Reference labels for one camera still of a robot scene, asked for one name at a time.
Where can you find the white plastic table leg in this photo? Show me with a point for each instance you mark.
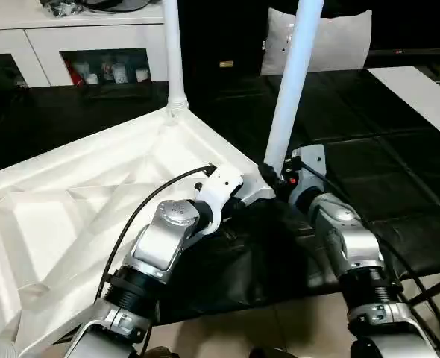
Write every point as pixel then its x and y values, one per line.
pixel 294 82
pixel 174 52

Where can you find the white plastic table top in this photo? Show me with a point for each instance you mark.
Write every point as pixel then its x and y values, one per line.
pixel 71 209

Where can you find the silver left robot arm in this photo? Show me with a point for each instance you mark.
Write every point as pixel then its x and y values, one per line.
pixel 153 253

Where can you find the black work mat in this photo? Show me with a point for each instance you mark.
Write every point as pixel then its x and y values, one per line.
pixel 369 149

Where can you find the black cabinet with gold label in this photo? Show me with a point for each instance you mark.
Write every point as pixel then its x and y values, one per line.
pixel 220 37

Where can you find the black stand foot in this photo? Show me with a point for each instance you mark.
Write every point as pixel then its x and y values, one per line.
pixel 432 291

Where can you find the dark grey helmet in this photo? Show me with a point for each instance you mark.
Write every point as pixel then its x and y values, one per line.
pixel 123 4

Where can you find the white cabinet with glass doors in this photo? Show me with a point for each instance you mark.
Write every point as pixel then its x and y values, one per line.
pixel 71 37

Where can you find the dark clutter pile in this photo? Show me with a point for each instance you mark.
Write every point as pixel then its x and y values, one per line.
pixel 60 7

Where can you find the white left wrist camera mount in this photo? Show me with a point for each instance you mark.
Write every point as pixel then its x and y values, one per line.
pixel 221 190

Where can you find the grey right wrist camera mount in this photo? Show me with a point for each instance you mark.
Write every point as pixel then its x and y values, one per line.
pixel 308 164

